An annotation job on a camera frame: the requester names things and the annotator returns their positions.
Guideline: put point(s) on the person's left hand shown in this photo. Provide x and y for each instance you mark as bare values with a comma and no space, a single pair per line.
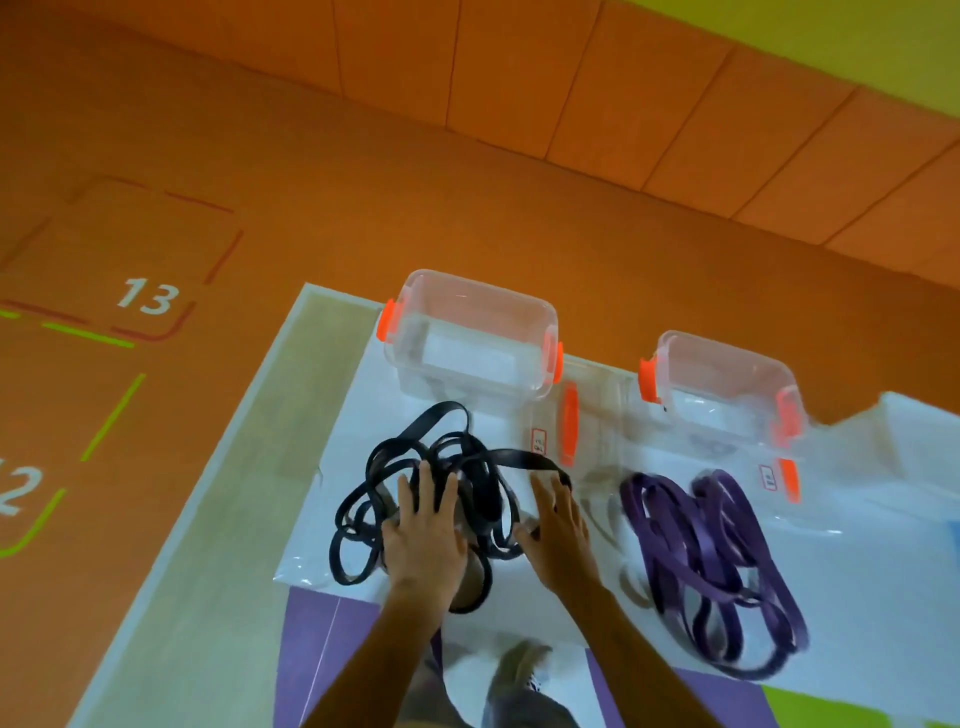
421,544

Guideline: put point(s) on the person's right hand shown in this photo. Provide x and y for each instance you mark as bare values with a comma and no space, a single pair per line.
561,551

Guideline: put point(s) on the person's right thumb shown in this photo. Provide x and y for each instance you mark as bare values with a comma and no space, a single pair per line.
526,541

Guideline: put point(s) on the person's left middle finger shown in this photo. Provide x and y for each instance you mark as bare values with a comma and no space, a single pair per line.
427,487

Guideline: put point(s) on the person's left thumb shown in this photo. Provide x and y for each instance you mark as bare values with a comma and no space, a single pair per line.
462,538

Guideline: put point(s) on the person's right middle finger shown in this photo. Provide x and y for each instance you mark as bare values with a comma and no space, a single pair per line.
562,495

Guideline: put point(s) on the pile of black resistance bands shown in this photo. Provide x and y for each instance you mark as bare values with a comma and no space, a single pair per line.
480,480

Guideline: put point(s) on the person's right forearm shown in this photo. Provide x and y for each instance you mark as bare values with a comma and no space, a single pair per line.
637,664

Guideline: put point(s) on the person's left forearm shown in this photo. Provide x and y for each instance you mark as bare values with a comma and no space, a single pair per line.
375,664

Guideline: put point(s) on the grey shoe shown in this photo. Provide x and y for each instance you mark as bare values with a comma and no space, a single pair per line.
521,664

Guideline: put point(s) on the clear storage box orange latches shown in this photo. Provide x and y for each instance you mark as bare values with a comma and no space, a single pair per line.
720,390
472,337

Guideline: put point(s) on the pile of purple resistance bands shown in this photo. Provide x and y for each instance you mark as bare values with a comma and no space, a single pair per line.
709,555

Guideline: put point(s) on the person's trouser leg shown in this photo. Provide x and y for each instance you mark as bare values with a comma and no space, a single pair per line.
525,709

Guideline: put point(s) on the white plastic table sheet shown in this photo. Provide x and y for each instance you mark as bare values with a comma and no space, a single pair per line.
862,585

